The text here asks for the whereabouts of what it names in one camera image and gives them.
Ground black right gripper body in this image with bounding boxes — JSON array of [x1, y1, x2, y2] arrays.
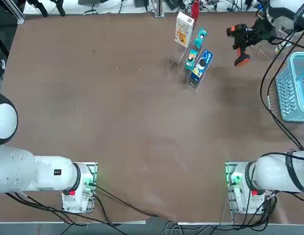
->
[[251, 19, 275, 42]]

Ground orange black barcode scanner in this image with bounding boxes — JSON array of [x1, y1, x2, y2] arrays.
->
[[226, 23, 252, 67]]

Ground red Coca-Cola bottle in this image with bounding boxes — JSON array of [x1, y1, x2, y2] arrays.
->
[[190, 0, 200, 20]]

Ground white cookie box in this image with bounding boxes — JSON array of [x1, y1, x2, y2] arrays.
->
[[174, 11, 194, 48]]

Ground light blue shopping basket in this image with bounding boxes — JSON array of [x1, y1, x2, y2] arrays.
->
[[275, 51, 304, 122]]

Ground clear stepped bottle shelf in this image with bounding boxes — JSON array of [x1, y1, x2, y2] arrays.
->
[[249, 24, 289, 61]]

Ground teal snack packet red figure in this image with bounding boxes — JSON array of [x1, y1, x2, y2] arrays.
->
[[192, 27, 208, 49]]

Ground blue Oreo cookie pack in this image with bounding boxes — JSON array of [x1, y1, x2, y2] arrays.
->
[[190, 49, 214, 88]]

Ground teal snack packet yellow figure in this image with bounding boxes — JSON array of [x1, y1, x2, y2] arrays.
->
[[185, 48, 200, 71]]

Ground clear stepped snack shelf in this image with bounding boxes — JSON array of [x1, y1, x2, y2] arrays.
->
[[167, 36, 211, 95]]

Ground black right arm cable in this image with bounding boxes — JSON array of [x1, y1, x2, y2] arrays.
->
[[260, 26, 304, 151]]

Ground aluminium table edge post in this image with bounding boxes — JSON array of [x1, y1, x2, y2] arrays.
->
[[154, 0, 165, 18]]

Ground black base cable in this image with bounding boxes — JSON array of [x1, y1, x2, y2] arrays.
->
[[93, 185, 160, 218]]

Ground aluminium frame profile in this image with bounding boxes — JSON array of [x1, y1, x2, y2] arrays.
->
[[0, 0, 25, 24]]

